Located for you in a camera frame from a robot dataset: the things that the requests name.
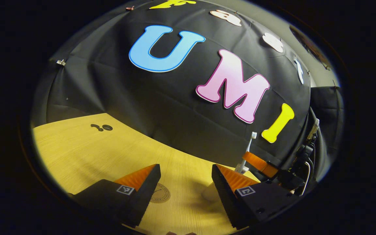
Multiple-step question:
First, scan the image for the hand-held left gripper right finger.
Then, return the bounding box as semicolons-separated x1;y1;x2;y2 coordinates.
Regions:
211;164;301;230

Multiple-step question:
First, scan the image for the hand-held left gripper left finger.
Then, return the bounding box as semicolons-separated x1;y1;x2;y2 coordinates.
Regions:
68;164;161;228

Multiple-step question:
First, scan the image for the round brown coaster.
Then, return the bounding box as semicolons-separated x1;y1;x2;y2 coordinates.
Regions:
150;183;171;204

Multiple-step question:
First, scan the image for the light blue toothbrush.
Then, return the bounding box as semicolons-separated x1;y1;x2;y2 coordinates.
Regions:
235;132;258;174

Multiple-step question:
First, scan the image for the wooden desktop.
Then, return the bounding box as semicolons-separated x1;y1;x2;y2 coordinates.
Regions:
32;113;260;235

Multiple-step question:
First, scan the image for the black backdrop cloth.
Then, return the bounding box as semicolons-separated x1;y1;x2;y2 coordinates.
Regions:
31;0;343;183

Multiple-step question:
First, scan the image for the white cable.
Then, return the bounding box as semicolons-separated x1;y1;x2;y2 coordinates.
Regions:
299;161;311;196

